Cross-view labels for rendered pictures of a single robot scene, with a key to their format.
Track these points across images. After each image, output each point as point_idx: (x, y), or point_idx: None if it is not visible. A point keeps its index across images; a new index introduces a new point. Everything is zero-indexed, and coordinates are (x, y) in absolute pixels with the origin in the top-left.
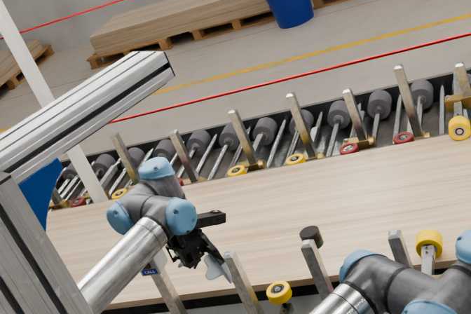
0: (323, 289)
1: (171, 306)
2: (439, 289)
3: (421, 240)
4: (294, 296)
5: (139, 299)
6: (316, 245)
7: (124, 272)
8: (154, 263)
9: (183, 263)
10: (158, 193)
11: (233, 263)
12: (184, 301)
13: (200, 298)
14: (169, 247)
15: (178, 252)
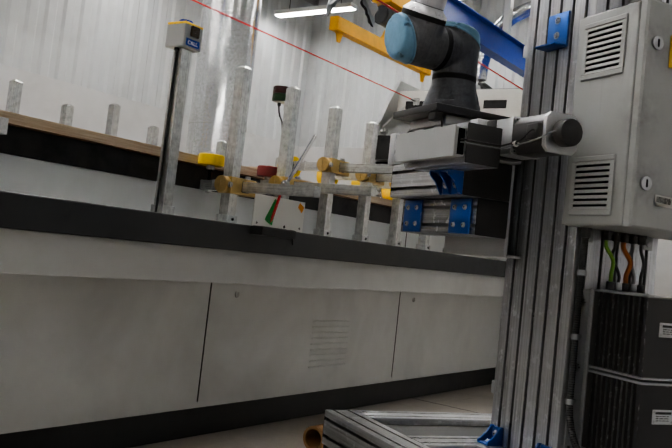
0: (293, 136)
1: (180, 101)
2: None
3: (294, 156)
4: (192, 186)
5: (55, 122)
6: None
7: None
8: (201, 36)
9: None
10: None
11: (250, 76)
12: (89, 153)
13: (107, 157)
14: None
15: None
